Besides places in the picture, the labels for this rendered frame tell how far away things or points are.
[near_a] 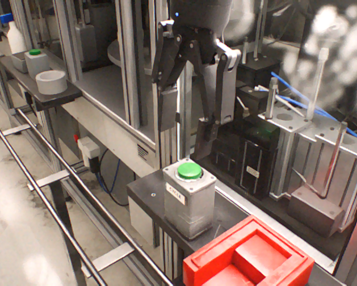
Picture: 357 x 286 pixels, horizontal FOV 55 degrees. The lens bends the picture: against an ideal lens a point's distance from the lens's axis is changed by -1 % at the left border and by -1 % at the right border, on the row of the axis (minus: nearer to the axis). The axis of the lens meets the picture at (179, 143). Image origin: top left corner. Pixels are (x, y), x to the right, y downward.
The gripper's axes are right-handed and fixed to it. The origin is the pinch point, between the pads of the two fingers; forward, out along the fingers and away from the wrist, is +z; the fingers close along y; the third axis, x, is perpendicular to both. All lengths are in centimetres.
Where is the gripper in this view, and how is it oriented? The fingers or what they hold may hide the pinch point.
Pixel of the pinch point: (184, 127)
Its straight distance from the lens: 53.1
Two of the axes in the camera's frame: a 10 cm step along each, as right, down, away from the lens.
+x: -7.6, 3.2, -5.6
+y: -6.4, -5.0, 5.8
